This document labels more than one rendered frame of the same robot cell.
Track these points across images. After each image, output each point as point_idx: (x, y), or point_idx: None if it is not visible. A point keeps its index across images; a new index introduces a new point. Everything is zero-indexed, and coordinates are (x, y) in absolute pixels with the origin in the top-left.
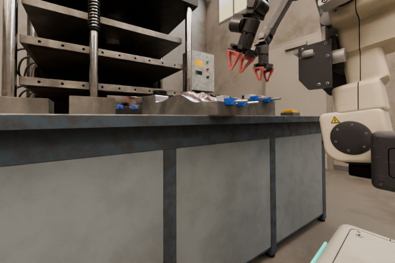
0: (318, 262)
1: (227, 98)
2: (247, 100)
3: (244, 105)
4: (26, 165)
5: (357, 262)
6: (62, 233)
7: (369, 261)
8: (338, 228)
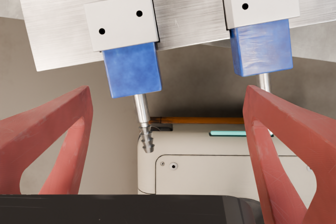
0: (213, 141)
1: (105, 68)
2: (144, 150)
3: (234, 71)
4: None
5: (243, 173)
6: None
7: (255, 182)
8: None
